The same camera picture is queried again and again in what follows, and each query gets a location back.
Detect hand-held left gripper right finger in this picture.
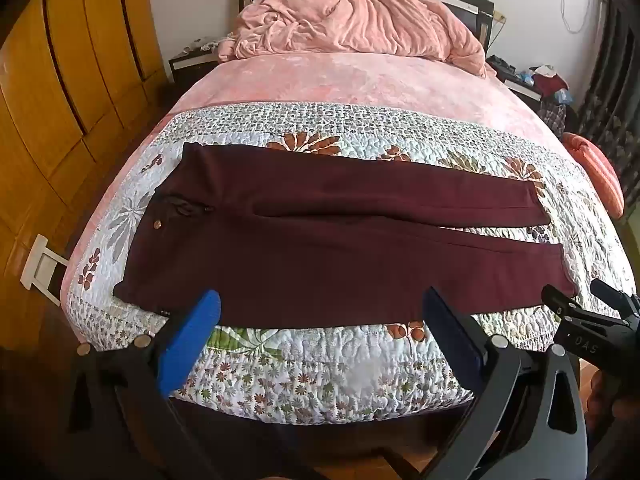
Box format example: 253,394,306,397
419,286,590,480

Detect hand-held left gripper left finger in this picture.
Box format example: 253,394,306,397
67,289,321,480

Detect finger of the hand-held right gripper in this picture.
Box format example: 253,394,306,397
541,284,585,330
590,278,640,320

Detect maroon pants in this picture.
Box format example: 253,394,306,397
112,142,577,329

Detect floral quilted bedspread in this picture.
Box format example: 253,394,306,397
60,102,632,423

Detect orange striped cushion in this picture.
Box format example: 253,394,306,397
560,132,626,219

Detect plaid cloth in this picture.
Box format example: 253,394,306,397
539,97,568,136

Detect dark patterned curtain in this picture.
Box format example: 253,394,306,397
574,0,640,221

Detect dark nightstand with white drawer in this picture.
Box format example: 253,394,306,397
167,35,237,87
486,54,545,105

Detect red cloth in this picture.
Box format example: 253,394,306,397
531,72,570,97

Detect wooden wardrobe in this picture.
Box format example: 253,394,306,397
0,0,169,351

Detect pink bed sheet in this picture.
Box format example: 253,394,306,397
142,52,568,173

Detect crumpled pink blanket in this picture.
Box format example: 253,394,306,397
215,0,489,79

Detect white plastic frame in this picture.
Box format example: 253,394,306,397
20,234,72,307

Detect white wall cable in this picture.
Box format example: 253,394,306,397
559,0,602,36

